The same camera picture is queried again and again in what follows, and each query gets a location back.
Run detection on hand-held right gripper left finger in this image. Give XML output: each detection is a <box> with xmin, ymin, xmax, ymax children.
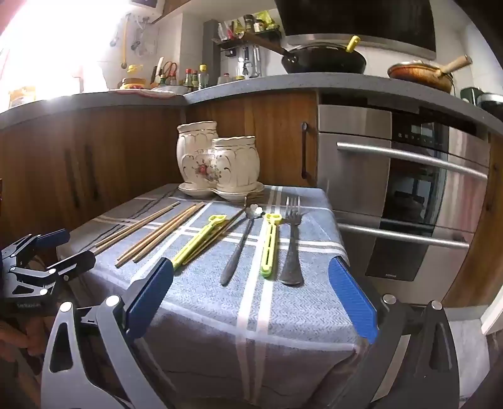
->
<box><xmin>41</xmin><ymin>257</ymin><xmax>175</xmax><ymax>409</ymax></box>

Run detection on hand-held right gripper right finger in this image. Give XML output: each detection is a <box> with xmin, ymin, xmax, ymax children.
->
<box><xmin>328</xmin><ymin>255</ymin><xmax>460</xmax><ymax>409</ymax></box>

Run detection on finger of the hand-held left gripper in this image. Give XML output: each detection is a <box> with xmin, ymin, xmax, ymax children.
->
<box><xmin>10</xmin><ymin>250</ymin><xmax>97</xmax><ymax>295</ymax></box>
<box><xmin>2</xmin><ymin>229</ymin><xmax>71</xmax><ymax>272</ymax></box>

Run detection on light wooden chopstick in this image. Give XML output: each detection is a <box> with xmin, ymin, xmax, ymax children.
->
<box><xmin>93</xmin><ymin>201</ymin><xmax>177</xmax><ymax>246</ymax></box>
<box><xmin>115</xmin><ymin>203</ymin><xmax>197</xmax><ymax>268</ymax></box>
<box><xmin>133</xmin><ymin>202</ymin><xmax>206</xmax><ymax>263</ymax></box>
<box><xmin>95</xmin><ymin>202</ymin><xmax>180</xmax><ymax>249</ymax></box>

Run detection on yellow-green plastic tool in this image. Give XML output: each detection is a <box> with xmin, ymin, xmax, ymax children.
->
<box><xmin>260</xmin><ymin>213</ymin><xmax>283</xmax><ymax>278</ymax></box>
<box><xmin>170</xmin><ymin>214</ymin><xmax>228</xmax><ymax>272</ymax></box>

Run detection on metal fork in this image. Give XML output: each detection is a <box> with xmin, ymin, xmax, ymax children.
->
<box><xmin>278</xmin><ymin>196</ymin><xmax>304</xmax><ymax>286</ymax></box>

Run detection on flower-shaped spoon with dark handle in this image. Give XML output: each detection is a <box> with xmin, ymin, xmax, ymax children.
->
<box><xmin>220</xmin><ymin>204</ymin><xmax>263</xmax><ymax>286</ymax></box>

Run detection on gold metal utensil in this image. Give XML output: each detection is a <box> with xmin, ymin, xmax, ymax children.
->
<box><xmin>200</xmin><ymin>197</ymin><xmax>249</xmax><ymax>252</ymax></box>

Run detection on cream floral ceramic utensil holder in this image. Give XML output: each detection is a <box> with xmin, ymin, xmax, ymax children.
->
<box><xmin>176</xmin><ymin>120</ymin><xmax>265</xmax><ymax>202</ymax></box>

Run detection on blue-grey plaid tablecloth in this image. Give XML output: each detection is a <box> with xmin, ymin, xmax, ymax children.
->
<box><xmin>57</xmin><ymin>183</ymin><xmax>378</xmax><ymax>409</ymax></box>

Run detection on stainless steel oven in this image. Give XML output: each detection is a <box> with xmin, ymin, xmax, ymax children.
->
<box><xmin>318</xmin><ymin>103</ymin><xmax>490</xmax><ymax>305</ymax></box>

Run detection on wooden kitchen cabinet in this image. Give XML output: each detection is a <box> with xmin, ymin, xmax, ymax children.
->
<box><xmin>0</xmin><ymin>92</ymin><xmax>318</xmax><ymax>244</ymax></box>

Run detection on wooden side panel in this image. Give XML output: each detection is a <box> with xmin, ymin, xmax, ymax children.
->
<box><xmin>442</xmin><ymin>134</ymin><xmax>503</xmax><ymax>309</ymax></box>

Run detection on striped cloth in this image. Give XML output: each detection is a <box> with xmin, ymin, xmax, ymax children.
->
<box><xmin>108</xmin><ymin>87</ymin><xmax>177</xmax><ymax>98</ymax></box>

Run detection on group of sauce bottles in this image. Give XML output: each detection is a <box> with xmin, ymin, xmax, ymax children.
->
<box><xmin>184</xmin><ymin>65</ymin><xmax>210</xmax><ymax>90</ymax></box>

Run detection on dark green kettle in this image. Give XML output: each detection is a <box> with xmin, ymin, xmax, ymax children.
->
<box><xmin>460</xmin><ymin>87</ymin><xmax>503</xmax><ymax>119</ymax></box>

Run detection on black wok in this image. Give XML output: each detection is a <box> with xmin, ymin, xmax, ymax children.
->
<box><xmin>241</xmin><ymin>31</ymin><xmax>367</xmax><ymax>75</ymax></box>

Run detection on hanging metal kitchen tools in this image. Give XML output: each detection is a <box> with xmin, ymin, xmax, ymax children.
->
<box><xmin>240</xmin><ymin>45</ymin><xmax>262</xmax><ymax>78</ymax></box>

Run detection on black range hood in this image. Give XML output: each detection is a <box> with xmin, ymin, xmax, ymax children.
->
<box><xmin>273</xmin><ymin>0</ymin><xmax>437</xmax><ymax>59</ymax></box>

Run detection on straight black cabinet handle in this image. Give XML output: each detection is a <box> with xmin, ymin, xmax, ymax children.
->
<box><xmin>84</xmin><ymin>145</ymin><xmax>99</xmax><ymax>201</ymax></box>
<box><xmin>65</xmin><ymin>148</ymin><xmax>81</xmax><ymax>209</ymax></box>

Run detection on knife with white handle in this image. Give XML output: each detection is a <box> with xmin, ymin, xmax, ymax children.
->
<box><xmin>151</xmin><ymin>57</ymin><xmax>166</xmax><ymax>85</ymax></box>

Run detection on brown pan with wooden handle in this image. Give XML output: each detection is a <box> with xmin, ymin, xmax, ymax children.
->
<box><xmin>387</xmin><ymin>55</ymin><xmax>473</xmax><ymax>93</ymax></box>

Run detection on wall shelf with spice jars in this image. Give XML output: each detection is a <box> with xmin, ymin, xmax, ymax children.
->
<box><xmin>212</xmin><ymin>10</ymin><xmax>284</xmax><ymax>51</ymax></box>

